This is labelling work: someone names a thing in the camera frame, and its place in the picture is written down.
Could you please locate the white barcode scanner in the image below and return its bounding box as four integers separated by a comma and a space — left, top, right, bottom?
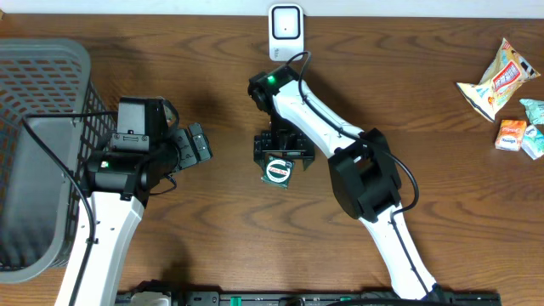
268, 3, 304, 62

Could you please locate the yellow snack bag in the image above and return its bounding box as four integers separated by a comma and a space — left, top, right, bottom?
456, 38, 541, 122

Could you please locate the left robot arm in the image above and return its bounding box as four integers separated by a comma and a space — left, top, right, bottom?
55, 97, 213, 305

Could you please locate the round tape roll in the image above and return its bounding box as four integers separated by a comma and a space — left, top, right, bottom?
261, 156, 295, 189

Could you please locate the grey plastic shopping basket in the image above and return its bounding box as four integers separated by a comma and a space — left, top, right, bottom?
1, 38, 116, 284

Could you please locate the orange small carton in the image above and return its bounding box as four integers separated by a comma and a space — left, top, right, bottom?
495, 120, 527, 151

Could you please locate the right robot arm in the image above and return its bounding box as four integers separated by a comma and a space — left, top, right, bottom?
247, 65, 437, 300

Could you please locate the teal small carton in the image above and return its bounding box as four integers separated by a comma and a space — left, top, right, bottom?
521, 125, 543, 160

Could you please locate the mint green pack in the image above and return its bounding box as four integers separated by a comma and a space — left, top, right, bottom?
519, 99, 544, 125

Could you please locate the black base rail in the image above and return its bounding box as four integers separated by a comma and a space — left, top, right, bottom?
114, 290, 502, 306

